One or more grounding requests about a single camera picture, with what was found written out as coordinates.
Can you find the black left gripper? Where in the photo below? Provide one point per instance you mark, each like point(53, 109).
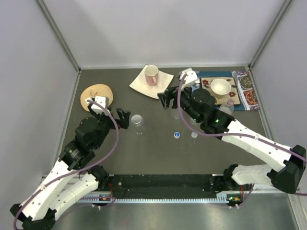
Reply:
point(123, 122)

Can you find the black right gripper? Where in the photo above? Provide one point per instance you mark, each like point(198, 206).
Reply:
point(166, 97)

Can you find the clear bottle with blue cap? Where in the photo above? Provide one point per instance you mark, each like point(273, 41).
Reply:
point(175, 113)

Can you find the short clear capped bottle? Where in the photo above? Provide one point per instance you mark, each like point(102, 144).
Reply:
point(138, 125)

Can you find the blue and white bottle cap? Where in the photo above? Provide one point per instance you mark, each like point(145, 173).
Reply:
point(176, 135)

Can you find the clear bottle with red label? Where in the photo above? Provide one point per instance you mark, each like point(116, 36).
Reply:
point(228, 107)

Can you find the clear bottle with white cap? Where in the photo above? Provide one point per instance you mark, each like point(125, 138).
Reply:
point(193, 122)

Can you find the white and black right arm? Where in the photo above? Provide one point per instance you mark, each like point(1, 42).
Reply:
point(283, 165)

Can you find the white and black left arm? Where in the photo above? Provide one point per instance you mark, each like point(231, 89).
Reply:
point(71, 178)

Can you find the white square plate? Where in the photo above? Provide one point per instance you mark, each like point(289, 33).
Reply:
point(140, 85)

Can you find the pink ceramic mug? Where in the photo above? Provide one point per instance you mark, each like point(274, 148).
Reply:
point(151, 74)

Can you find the blue patterned placemat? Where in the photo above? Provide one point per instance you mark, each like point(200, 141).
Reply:
point(201, 74)

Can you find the beige oval painted plate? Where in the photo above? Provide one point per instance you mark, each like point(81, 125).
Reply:
point(93, 91)

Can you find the white ceramic bowl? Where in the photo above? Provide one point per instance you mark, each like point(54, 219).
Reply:
point(220, 87)

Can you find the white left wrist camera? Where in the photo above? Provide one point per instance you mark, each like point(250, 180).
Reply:
point(100, 100)

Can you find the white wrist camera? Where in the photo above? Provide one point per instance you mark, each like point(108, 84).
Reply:
point(100, 100)
point(189, 76)

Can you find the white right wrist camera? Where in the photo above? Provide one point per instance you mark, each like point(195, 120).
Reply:
point(189, 76)

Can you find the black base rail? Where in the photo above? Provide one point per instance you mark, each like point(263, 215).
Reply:
point(169, 185)

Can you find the left metal frame post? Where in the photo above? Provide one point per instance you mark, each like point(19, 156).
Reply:
point(56, 31)

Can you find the metal frame post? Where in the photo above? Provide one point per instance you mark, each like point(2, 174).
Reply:
point(56, 31)
point(281, 13)

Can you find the grey slotted cable duct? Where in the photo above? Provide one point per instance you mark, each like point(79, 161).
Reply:
point(104, 198)

